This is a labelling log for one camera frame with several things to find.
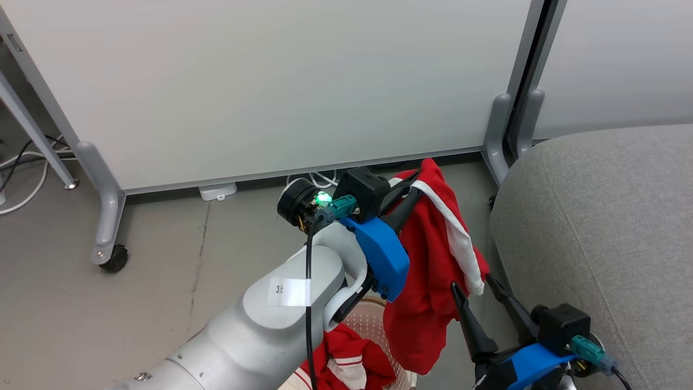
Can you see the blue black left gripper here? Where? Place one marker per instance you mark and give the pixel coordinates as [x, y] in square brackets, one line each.
[381, 254]

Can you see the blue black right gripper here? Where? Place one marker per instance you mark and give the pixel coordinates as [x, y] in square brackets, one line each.
[520, 368]

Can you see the red garment with white stripe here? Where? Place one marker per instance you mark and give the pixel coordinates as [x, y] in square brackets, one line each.
[427, 260]

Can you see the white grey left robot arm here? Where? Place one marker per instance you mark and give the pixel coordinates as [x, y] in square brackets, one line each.
[243, 336]

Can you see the white plastic laundry basket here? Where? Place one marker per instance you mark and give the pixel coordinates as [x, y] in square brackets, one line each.
[373, 325]

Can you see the grey fabric seat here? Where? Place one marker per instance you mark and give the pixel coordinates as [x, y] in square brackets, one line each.
[612, 227]

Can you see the black caster wheel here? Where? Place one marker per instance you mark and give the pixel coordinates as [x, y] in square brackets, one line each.
[115, 259]
[491, 202]

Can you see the red white crumpled garment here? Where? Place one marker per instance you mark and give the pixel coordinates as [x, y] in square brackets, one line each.
[346, 341]

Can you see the white power adaptor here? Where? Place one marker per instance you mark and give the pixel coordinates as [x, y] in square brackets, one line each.
[217, 190]

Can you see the grey metal table leg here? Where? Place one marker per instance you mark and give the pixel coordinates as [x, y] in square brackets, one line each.
[32, 130]

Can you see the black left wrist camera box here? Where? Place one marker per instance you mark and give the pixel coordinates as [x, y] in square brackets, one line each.
[365, 189]

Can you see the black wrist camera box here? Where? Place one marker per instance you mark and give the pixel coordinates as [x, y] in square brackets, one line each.
[563, 327]
[365, 189]

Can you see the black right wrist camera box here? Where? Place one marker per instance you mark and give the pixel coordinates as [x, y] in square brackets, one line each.
[563, 327]

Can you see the white partition panel grey frame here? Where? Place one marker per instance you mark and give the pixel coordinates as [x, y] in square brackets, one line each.
[270, 81]
[622, 65]

